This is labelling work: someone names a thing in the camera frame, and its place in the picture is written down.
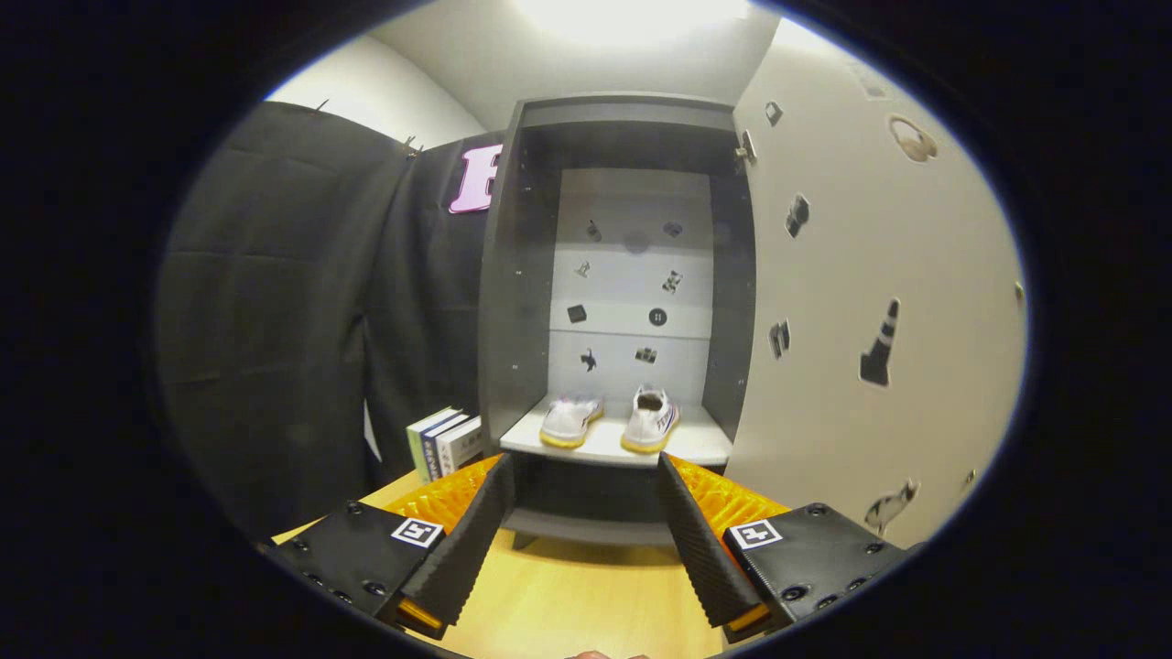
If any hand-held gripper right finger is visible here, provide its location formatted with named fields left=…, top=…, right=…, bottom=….
left=656, top=451, right=917, bottom=644

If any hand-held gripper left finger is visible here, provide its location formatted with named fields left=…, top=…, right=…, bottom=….
left=266, top=453, right=516, bottom=642

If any white shoe with striped sides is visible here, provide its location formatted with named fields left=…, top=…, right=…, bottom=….
left=620, top=384, right=682, bottom=456

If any white shoe with yellow sole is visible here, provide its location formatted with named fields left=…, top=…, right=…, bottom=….
left=537, top=394, right=606, bottom=450

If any grey shoe cabinet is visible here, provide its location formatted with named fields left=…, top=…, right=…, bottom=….
left=476, top=92, right=762, bottom=550

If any beige shoe cabinet door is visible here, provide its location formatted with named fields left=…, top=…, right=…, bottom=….
left=722, top=18, right=1027, bottom=550

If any dark blue book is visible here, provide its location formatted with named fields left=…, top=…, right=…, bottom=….
left=420, top=412, right=471, bottom=480

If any large ceiling light panel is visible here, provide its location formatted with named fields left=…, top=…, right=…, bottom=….
left=511, top=0, right=754, bottom=49

